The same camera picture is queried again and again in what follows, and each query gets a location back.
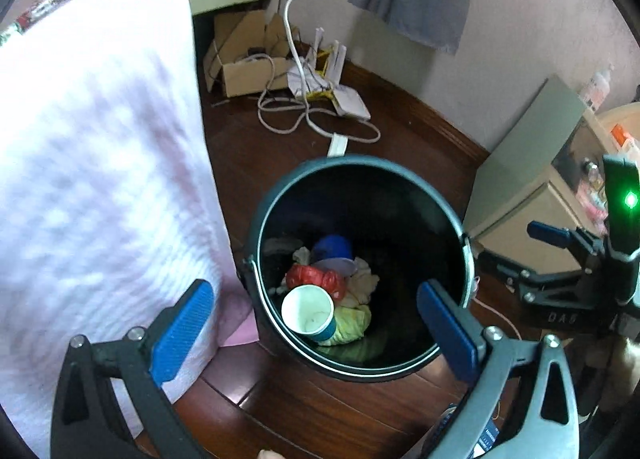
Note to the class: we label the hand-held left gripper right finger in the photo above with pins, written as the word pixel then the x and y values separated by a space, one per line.
pixel 447 329

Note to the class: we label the orange white packet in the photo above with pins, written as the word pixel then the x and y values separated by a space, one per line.
pixel 622 136

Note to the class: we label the blue white paper cup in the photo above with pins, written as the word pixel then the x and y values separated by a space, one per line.
pixel 307 309

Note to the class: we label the blue plastic cup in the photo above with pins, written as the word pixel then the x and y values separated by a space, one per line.
pixel 332 246

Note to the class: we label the cardboard box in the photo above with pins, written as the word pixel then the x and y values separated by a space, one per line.
pixel 245 74

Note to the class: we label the person's right hand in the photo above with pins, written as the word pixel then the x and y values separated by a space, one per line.
pixel 625 369

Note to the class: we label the pink floral tablecloth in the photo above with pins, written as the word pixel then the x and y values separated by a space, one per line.
pixel 100 164

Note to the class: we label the yellow plastic bag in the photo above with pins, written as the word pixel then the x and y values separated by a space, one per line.
pixel 352 321

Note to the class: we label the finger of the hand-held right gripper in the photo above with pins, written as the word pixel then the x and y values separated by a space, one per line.
pixel 550 233
pixel 505 269

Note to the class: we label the white tissue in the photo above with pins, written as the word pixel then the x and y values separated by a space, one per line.
pixel 301 255

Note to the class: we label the flat white router box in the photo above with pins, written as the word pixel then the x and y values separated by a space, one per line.
pixel 352 106

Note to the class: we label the red plastic bag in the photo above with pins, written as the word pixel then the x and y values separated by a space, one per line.
pixel 320 279

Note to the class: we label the white router with antennas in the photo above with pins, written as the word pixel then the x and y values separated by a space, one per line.
pixel 320 71

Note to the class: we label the white bedside cabinet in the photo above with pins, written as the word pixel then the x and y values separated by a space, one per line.
pixel 525 164

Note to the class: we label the black trash bin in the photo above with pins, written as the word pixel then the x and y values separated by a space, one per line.
pixel 400 219

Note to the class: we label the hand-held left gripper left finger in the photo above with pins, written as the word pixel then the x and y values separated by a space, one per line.
pixel 182 329

